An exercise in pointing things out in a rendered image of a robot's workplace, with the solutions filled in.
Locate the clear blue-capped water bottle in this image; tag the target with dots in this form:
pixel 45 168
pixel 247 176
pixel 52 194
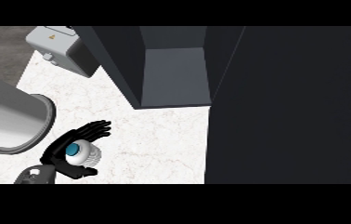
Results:
pixel 85 153

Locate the dark grey cabinet door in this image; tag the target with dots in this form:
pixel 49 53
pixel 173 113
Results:
pixel 281 105

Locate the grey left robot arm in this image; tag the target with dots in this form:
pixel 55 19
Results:
pixel 35 175

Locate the large grey metal pot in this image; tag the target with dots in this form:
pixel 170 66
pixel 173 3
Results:
pixel 21 121

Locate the dark grey cabinet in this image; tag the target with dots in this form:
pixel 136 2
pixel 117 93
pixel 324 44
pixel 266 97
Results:
pixel 172 76

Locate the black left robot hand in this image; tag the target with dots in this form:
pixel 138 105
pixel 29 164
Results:
pixel 58 147

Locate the pale grey toaster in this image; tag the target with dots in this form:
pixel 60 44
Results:
pixel 63 49

